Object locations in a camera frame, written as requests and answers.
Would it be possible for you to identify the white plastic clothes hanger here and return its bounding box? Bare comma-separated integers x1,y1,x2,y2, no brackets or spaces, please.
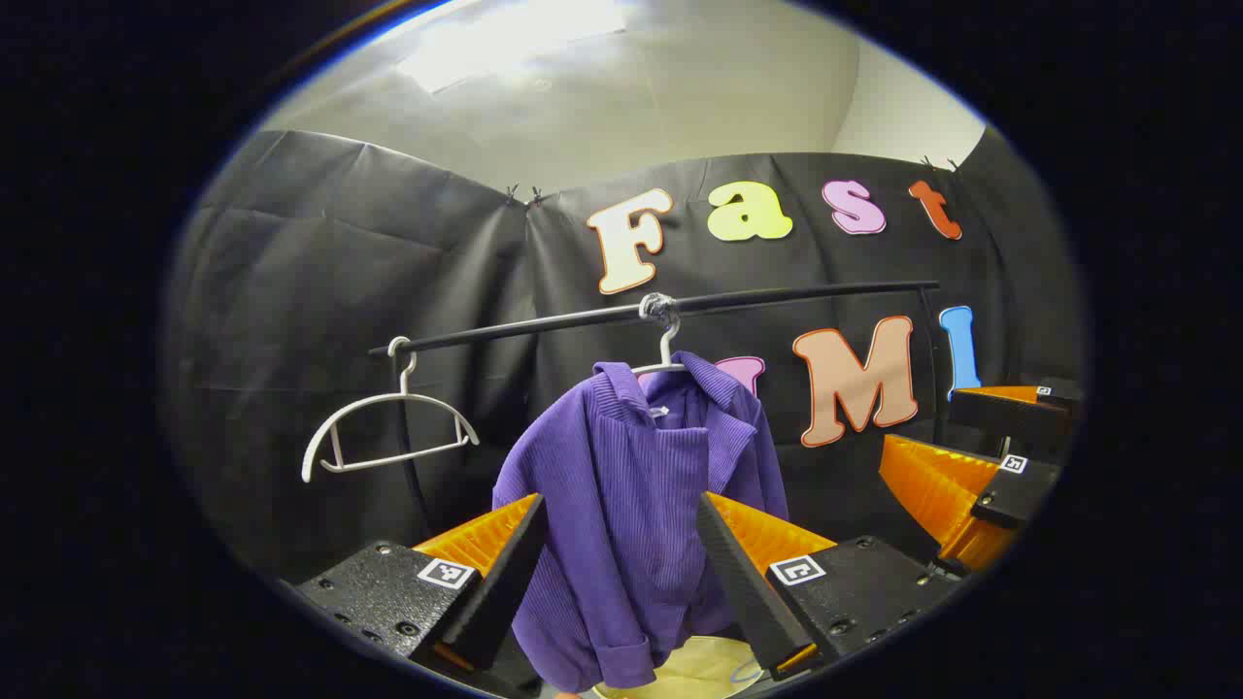
301,336,481,483
629,291,694,380

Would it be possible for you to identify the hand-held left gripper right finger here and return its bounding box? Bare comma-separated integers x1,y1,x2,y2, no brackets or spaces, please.
695,490,964,681

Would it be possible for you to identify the purple ribbed shirt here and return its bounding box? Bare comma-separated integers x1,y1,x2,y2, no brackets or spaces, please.
492,351,789,693

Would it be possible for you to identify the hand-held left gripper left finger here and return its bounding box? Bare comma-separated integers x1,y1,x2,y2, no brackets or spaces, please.
291,493,550,673

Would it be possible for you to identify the black metal clothes rack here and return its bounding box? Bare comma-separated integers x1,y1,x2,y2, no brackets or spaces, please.
367,280,948,540

